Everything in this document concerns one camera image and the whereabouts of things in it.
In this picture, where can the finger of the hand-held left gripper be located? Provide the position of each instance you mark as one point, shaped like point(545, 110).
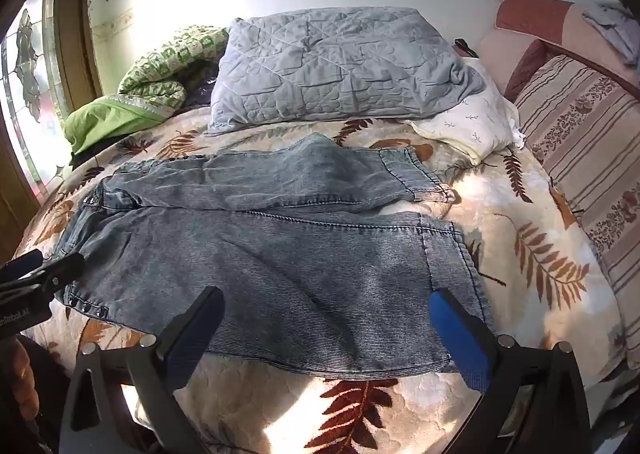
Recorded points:
point(25, 262)
point(62, 270)

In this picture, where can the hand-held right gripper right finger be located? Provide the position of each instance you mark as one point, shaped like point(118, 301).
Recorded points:
point(460, 344)

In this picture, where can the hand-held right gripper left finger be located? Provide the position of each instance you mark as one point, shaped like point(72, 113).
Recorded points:
point(184, 359)

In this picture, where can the grey-blue denim pants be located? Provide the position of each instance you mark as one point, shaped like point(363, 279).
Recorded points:
point(275, 259)

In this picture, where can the person's left hand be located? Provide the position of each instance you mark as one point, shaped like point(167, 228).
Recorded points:
point(22, 376)

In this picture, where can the cream leaf-print blanket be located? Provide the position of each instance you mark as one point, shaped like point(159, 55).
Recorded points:
point(525, 214)

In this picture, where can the plain green cloth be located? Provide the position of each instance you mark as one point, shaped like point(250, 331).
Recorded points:
point(110, 118)

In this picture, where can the stained glass window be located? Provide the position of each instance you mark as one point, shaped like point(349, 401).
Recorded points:
point(27, 48)

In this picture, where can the white pillow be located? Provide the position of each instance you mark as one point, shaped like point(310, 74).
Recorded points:
point(475, 123)

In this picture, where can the dark purple cloth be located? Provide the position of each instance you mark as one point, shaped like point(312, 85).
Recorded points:
point(200, 91)

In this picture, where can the green patterned quilt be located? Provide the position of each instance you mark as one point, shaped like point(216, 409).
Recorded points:
point(170, 63)

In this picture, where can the striped beige cushion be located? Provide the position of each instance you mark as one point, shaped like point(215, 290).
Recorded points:
point(590, 143)

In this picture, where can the small black item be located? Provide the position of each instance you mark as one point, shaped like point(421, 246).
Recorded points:
point(460, 42)

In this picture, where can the grey quilted pillow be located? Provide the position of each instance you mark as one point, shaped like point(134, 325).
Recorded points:
point(340, 63)

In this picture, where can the pink and brown headboard cover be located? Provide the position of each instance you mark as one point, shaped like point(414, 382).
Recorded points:
point(540, 16)

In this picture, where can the light purple cloth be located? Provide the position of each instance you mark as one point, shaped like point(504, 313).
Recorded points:
point(610, 23)

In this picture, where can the wooden window frame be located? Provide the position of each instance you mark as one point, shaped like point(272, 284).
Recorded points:
point(75, 33)

